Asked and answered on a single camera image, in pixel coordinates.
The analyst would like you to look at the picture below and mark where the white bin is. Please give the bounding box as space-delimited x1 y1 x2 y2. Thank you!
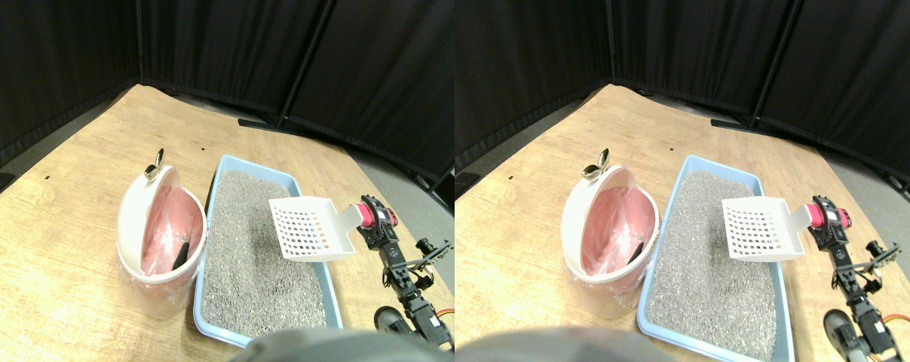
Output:
562 149 660 311
117 149 208 314

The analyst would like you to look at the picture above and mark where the white scoop with red handle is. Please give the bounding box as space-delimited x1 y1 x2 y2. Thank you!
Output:
722 196 852 262
268 196 399 262

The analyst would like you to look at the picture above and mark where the black bracket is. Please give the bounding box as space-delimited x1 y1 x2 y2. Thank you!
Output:
385 238 454 278
839 241 902 284

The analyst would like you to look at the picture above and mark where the blue litter tray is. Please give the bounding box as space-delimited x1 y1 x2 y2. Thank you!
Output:
193 155 344 348
637 155 795 361

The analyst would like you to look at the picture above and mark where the black curtain stand pole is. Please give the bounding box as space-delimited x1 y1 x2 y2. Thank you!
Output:
137 0 146 81
749 0 807 127
276 0 339 127

